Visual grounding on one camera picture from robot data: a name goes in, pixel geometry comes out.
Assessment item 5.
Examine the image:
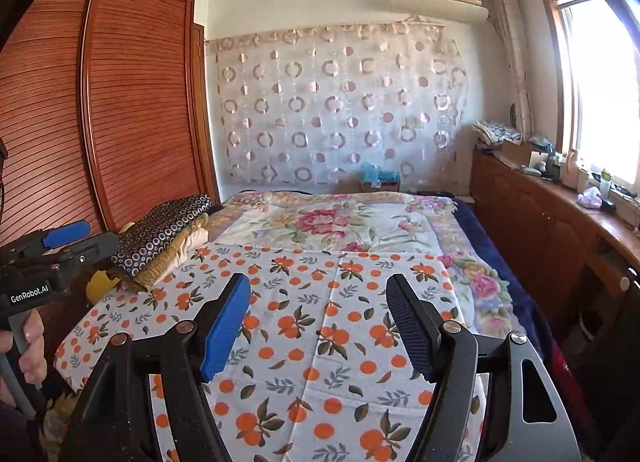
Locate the navy circle-patterned shirt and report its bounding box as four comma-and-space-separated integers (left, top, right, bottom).
111, 193, 213, 280

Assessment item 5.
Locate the red cloth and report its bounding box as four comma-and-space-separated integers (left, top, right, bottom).
552, 342, 578, 393

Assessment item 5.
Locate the pale pink bottle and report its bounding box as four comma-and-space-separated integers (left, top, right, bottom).
562, 149, 581, 187

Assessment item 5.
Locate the wood-framed window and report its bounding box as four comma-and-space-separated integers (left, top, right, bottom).
537, 0, 640, 193

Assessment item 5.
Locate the white orange-fruit print cloth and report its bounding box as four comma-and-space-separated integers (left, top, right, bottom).
52, 244, 488, 462

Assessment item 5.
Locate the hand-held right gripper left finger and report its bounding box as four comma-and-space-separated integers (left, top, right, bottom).
59, 272, 252, 462

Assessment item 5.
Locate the floral blanket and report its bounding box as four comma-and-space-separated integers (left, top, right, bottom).
207, 190, 526, 337

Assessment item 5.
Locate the navy bed sheet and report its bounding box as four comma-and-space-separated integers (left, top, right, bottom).
452, 199, 556, 358

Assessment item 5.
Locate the cardboard box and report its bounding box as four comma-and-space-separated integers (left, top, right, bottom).
500, 138, 538, 165

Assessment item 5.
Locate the white window curtain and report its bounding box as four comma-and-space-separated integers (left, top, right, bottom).
489, 0, 533, 130

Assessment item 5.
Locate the brown wooden slatted wardrobe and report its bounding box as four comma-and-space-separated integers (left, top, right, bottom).
0, 0, 221, 343

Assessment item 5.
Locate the stack of folded cloths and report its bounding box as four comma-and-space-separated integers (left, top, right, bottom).
472, 121, 521, 147

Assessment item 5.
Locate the sheer circle-patterned curtain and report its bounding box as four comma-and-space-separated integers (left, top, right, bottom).
206, 16, 468, 187

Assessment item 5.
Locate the beige folded cloth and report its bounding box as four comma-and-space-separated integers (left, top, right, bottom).
170, 227, 209, 267

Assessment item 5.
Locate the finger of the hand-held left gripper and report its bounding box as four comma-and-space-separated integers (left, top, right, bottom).
42, 221, 92, 249
74, 233, 121, 263

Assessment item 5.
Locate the blue box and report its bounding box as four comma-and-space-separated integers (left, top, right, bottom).
361, 162, 401, 193

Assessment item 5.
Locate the yellow patterned folded cloth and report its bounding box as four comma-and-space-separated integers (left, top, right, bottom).
127, 214, 211, 293

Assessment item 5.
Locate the long wooden cabinet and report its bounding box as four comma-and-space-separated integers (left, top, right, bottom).
470, 149, 640, 343

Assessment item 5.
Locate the person's left hand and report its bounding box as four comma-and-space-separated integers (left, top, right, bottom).
0, 311, 49, 408

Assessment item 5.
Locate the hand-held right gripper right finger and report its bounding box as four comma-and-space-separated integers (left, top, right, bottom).
385, 273, 583, 462

